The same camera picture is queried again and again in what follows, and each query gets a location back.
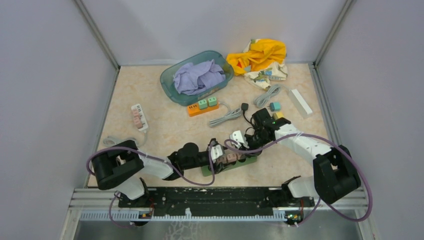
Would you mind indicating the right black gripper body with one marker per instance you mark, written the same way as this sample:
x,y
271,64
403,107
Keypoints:
x,y
257,140

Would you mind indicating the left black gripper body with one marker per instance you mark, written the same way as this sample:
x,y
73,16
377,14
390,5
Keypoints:
x,y
216,169

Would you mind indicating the pink charger plug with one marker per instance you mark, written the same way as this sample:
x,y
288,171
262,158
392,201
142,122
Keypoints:
x,y
231,157
222,160
239,156

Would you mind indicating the yellow charger plug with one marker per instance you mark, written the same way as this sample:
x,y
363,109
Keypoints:
x,y
277,115

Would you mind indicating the teal charger plug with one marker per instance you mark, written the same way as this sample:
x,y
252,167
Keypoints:
x,y
274,106

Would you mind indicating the white power strip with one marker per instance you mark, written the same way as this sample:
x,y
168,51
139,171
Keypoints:
x,y
300,104
142,117

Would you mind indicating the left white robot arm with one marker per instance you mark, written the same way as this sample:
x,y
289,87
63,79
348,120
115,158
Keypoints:
x,y
115,168

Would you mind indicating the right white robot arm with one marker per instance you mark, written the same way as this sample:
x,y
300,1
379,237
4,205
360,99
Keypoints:
x,y
334,176

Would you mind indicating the green charger plug right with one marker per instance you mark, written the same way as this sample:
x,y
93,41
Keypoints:
x,y
212,101

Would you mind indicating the green charger plug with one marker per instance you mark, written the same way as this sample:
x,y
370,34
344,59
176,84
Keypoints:
x,y
202,104
212,101

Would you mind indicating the green charger plug left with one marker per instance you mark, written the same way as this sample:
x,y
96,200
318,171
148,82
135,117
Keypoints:
x,y
202,104

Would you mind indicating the orange power strip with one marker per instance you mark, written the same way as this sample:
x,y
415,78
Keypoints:
x,y
193,110

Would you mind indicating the cream dinosaur print cloth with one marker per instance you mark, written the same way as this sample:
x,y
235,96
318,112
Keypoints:
x,y
272,69

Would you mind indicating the yellow cloth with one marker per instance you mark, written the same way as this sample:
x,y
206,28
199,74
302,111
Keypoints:
x,y
259,54

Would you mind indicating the teal plastic basin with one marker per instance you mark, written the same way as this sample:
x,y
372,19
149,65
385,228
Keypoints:
x,y
166,78

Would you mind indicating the purple cloth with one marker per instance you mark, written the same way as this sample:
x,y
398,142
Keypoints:
x,y
193,79

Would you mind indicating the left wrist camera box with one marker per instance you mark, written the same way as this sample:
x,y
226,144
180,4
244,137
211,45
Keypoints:
x,y
215,152

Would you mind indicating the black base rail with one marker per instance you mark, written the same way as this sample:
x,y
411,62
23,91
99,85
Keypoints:
x,y
216,202

